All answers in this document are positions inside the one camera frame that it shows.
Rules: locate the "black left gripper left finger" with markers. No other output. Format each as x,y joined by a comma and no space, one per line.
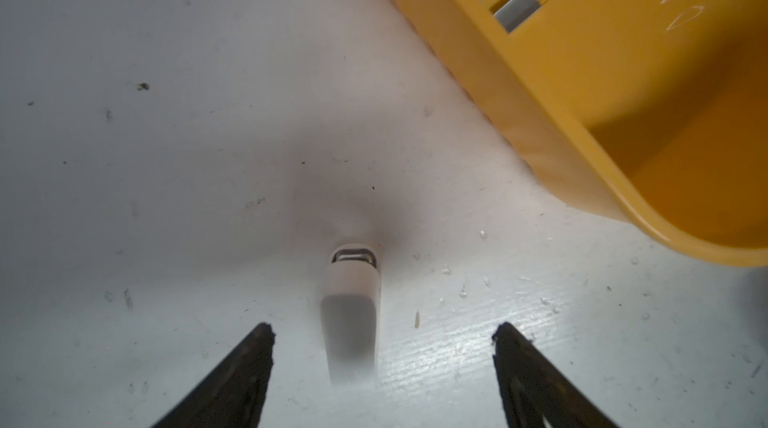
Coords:
234,393

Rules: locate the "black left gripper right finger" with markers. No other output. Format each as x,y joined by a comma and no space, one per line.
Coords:
533,391

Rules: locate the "white stapler top part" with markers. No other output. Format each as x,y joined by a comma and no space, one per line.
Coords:
349,305

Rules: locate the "yellow plastic tray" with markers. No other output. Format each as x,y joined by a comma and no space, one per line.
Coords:
652,112

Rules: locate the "silver staple strip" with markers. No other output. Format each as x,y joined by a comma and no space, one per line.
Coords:
513,13

